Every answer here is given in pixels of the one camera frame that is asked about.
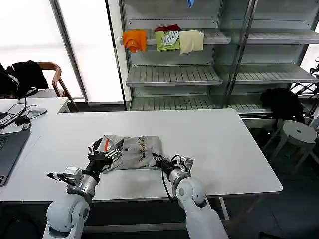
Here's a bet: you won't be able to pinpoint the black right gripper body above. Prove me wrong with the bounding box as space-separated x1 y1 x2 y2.
156 159 175 173

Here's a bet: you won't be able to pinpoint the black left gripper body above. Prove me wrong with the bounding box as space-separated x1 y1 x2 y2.
85 152 113 176

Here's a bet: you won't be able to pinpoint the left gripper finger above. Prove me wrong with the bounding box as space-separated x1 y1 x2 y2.
104 145 123 164
87 138 103 156

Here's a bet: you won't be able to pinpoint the grey printed t-shirt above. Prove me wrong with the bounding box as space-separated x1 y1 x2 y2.
96 134 164 171

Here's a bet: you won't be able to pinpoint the white computer mouse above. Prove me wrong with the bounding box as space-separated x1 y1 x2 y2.
29 107 48 117

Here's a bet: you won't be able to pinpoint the brown wooden chair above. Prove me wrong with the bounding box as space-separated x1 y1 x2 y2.
37 61 80 112

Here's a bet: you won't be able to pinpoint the grey laptop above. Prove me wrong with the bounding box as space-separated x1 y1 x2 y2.
0 130 32 187

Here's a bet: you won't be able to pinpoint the black jacket with white stripe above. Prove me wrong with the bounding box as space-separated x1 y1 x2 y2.
0 60 49 100

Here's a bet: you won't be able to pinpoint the grey metal shelf rack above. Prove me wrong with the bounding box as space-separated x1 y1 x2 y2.
119 0 319 120

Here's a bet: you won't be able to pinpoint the white round stool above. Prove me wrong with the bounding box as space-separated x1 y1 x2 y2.
264 119 318 175

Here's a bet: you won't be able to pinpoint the black folding stand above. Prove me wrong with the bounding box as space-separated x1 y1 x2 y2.
290 56 319 132

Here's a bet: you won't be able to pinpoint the black desk cables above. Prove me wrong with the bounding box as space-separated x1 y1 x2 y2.
0 97 39 130

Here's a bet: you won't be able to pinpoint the grey window frame post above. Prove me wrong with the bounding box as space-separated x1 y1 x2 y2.
49 0 90 104

